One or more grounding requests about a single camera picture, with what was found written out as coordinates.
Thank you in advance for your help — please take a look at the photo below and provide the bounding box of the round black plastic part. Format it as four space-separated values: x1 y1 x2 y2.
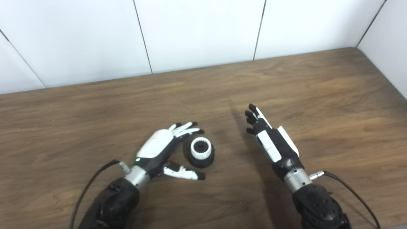
187 140 215 168

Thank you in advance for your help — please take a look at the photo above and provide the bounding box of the white toothed ring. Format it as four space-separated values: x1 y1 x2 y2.
191 137 212 160

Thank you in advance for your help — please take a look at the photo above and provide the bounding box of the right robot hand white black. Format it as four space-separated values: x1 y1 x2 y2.
245 104 304 182

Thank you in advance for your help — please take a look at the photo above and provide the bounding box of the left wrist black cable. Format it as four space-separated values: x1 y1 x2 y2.
70 160 131 229

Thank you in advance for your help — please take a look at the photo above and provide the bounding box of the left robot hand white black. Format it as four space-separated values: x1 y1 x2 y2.
133 122 206 181

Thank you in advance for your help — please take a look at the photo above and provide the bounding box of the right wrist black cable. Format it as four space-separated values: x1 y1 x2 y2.
309 171 381 229

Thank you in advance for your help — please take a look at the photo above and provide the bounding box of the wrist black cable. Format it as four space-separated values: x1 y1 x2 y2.
70 160 131 229
309 171 381 229

